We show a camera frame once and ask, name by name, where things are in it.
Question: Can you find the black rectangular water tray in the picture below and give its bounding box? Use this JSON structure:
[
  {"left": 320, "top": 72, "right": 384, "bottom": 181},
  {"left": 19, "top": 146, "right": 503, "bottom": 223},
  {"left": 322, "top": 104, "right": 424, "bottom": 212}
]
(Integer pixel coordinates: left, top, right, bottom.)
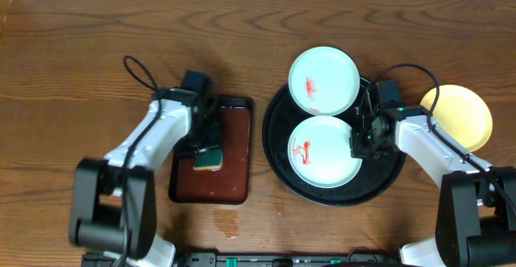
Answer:
[{"left": 169, "top": 96, "right": 253, "bottom": 205}]

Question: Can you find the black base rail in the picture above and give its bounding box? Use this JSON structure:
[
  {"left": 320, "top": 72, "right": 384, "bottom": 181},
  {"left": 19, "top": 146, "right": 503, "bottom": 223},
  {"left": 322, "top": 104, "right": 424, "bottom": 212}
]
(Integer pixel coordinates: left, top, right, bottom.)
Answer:
[{"left": 81, "top": 251, "right": 404, "bottom": 267}]

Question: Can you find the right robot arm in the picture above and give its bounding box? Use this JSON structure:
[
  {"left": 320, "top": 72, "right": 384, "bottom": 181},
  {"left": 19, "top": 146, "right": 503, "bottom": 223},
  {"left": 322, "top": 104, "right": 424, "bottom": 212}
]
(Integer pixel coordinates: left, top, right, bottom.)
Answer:
[{"left": 350, "top": 105, "right": 515, "bottom": 266}]

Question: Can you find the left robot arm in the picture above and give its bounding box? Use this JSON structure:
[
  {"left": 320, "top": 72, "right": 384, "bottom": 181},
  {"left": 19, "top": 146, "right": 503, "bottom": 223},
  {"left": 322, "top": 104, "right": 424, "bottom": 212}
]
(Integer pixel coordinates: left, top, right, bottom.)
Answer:
[{"left": 69, "top": 88, "right": 218, "bottom": 266}]

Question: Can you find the yellow plate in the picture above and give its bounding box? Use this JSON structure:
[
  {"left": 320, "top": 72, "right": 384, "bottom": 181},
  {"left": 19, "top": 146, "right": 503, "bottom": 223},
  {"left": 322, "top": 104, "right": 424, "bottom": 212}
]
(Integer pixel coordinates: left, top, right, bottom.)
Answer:
[{"left": 433, "top": 85, "right": 493, "bottom": 152}]

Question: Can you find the green scouring sponge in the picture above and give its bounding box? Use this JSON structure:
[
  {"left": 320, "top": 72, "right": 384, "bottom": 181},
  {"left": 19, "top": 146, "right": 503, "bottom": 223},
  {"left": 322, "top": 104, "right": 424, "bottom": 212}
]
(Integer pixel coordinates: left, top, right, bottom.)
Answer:
[{"left": 193, "top": 148, "right": 223, "bottom": 171}]

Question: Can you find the black round serving tray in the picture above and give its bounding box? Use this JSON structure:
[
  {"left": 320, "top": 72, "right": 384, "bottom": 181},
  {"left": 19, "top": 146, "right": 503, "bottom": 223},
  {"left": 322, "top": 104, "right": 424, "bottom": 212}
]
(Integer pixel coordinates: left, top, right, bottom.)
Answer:
[{"left": 262, "top": 86, "right": 406, "bottom": 207}]

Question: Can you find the light blue plate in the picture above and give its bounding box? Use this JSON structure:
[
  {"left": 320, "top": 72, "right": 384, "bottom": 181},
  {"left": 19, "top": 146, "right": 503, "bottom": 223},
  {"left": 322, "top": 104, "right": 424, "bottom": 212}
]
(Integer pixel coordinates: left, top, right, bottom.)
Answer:
[
  {"left": 287, "top": 115, "right": 362, "bottom": 189},
  {"left": 288, "top": 46, "right": 360, "bottom": 116}
]

